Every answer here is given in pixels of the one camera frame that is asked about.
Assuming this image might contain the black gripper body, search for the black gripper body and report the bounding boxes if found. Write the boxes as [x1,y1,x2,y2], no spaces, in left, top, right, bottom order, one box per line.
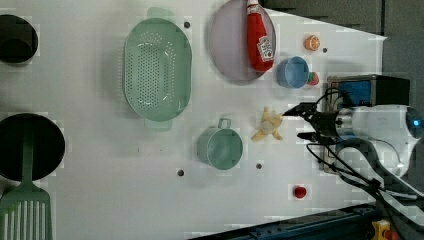
[308,104,339,144]

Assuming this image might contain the red tomato toy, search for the red tomato toy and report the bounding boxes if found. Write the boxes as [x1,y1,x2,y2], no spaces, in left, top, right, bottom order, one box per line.
[293,186,307,199]

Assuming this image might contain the black round cup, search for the black round cup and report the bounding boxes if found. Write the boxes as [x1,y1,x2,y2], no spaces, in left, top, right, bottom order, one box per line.
[0,14,39,64]

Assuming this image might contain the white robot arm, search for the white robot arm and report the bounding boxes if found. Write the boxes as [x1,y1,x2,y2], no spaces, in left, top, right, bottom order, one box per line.
[285,102,423,231]

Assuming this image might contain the blue bowl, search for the blue bowl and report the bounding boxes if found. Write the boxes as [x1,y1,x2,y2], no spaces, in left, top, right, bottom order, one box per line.
[276,56,309,89]

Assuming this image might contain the orange slice toy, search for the orange slice toy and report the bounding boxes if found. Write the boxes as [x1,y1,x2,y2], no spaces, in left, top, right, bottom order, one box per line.
[304,35,321,51]

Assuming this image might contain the red strawberry toy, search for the red strawberry toy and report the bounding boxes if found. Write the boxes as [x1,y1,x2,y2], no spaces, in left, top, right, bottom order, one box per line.
[307,72,319,86]

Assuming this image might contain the green spatula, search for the green spatula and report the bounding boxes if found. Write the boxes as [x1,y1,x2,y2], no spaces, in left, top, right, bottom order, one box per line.
[1,121,53,240]

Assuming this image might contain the grey oval plate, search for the grey oval plate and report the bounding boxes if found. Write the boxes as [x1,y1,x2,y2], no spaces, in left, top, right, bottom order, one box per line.
[209,0,276,81]

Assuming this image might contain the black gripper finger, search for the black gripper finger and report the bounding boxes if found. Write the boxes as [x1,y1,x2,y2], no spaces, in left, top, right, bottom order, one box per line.
[297,132,320,141]
[284,102,316,116]

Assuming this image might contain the blue black control box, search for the blue black control box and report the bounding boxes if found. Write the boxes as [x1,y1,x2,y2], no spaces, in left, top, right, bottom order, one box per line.
[329,75,420,177]

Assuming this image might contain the yellow red emergency button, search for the yellow red emergency button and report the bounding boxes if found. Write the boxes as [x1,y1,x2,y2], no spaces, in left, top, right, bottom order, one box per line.
[372,220,400,240]

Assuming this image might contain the green mug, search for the green mug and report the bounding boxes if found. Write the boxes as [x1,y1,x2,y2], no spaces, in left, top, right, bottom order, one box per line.
[197,118,243,170]

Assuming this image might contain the green colander bowl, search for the green colander bowl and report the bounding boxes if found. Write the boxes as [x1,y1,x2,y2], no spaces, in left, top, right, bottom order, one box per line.
[123,7,192,132]

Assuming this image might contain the peeled toy banana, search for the peeled toy banana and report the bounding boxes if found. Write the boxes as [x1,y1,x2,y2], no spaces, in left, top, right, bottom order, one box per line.
[251,107,284,142]

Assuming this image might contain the red ketchup bottle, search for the red ketchup bottle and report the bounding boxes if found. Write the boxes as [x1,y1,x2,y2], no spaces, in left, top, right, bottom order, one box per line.
[246,0,274,72]

